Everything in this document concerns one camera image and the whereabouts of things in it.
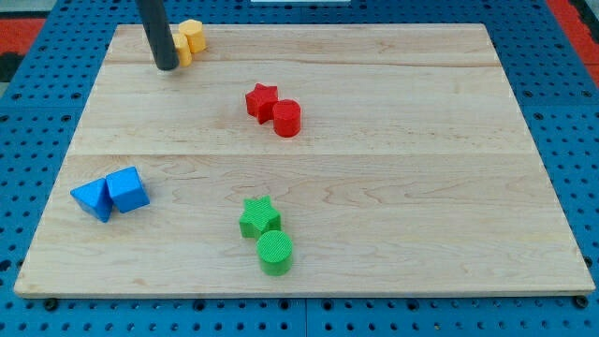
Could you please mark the blue cube block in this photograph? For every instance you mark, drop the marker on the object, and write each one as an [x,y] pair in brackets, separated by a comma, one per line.
[126,190]

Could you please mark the green star block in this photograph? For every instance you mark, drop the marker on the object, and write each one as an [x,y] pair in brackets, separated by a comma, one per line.
[258,217]

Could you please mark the green cylinder block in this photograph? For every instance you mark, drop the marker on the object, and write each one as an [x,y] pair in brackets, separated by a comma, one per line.
[274,250]

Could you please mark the blue triangular prism block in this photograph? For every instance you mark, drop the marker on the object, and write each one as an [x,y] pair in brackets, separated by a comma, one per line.
[94,198]

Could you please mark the yellow cylinder block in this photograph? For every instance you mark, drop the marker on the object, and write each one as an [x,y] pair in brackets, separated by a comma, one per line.
[182,49]

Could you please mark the yellow hexagon block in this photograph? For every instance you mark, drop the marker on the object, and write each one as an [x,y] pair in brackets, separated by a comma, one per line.
[193,31]

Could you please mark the light wooden board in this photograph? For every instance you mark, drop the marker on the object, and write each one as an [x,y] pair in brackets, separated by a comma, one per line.
[414,173]

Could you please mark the red star block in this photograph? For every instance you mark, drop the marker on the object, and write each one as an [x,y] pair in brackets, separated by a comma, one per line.
[260,101]

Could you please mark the red cylinder block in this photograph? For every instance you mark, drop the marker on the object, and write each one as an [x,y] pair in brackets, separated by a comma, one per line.
[286,118]

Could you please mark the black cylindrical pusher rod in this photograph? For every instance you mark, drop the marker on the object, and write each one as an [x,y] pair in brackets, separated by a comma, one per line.
[155,22]

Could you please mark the blue perforated base panel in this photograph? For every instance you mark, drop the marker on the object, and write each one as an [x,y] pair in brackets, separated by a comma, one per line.
[552,83]

